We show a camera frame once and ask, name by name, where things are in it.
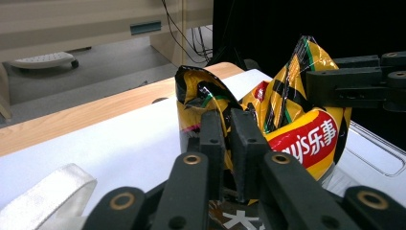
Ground white footrest with wheel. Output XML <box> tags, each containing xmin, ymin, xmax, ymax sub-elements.
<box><xmin>9</xmin><ymin>51</ymin><xmax>80</xmax><ymax>70</ymax></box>

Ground white table cloth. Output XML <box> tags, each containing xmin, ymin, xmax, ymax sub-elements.
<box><xmin>0</xmin><ymin>68</ymin><xmax>273</xmax><ymax>213</ymax></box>

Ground yellow black chip bag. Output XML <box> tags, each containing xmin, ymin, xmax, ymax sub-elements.
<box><xmin>174</xmin><ymin>34</ymin><xmax>352</xmax><ymax>207</ymax></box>

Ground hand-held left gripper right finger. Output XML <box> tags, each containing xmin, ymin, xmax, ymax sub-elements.
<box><xmin>229</xmin><ymin>107</ymin><xmax>273</xmax><ymax>204</ymax></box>

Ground brown packet white print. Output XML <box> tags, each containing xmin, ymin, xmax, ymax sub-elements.
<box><xmin>208</xmin><ymin>198</ymin><xmax>266</xmax><ymax>230</ymax></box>

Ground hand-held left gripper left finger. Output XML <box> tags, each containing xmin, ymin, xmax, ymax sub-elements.
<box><xmin>187</xmin><ymin>109</ymin><xmax>226</xmax><ymax>203</ymax></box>

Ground white plastic tray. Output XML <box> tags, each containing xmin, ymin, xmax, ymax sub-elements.
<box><xmin>322</xmin><ymin>120</ymin><xmax>406</xmax><ymax>208</ymax></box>

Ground white fabric bag coloured blobs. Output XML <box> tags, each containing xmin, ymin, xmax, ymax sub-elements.
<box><xmin>0</xmin><ymin>163</ymin><xmax>98</xmax><ymax>230</ymax></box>

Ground black curtain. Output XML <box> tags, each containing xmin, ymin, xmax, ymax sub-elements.
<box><xmin>212</xmin><ymin>0</ymin><xmax>406</xmax><ymax>151</ymax></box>

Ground black cables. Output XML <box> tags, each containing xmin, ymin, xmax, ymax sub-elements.
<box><xmin>160</xmin><ymin>0</ymin><xmax>214</xmax><ymax>64</ymax></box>

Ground beige desk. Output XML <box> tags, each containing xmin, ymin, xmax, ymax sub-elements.
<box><xmin>0</xmin><ymin>0</ymin><xmax>214</xmax><ymax>68</ymax></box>

